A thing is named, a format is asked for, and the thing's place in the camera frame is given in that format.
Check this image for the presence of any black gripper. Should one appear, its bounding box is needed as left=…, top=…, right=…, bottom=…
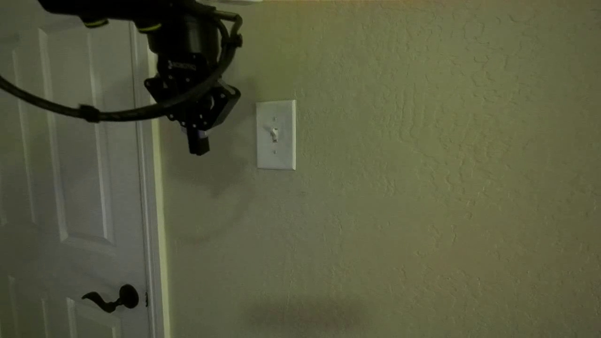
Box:
left=143, top=51, right=244, bottom=159

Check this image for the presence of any white panelled door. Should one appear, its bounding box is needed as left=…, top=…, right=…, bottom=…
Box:
left=0, top=0, right=152, bottom=338

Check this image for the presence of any white light switch plate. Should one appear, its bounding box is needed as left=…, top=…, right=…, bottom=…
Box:
left=254, top=100, right=299, bottom=174

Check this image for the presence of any white door frame trim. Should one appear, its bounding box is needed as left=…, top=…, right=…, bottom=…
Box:
left=143, top=36, right=173, bottom=338

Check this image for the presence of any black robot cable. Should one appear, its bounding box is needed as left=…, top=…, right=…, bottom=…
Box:
left=0, top=10, right=246, bottom=127

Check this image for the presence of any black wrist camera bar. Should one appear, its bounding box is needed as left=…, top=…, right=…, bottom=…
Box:
left=36, top=0, right=212, bottom=31

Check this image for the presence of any black lever door handle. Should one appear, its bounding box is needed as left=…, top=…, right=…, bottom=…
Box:
left=81, top=284, right=143, bottom=316

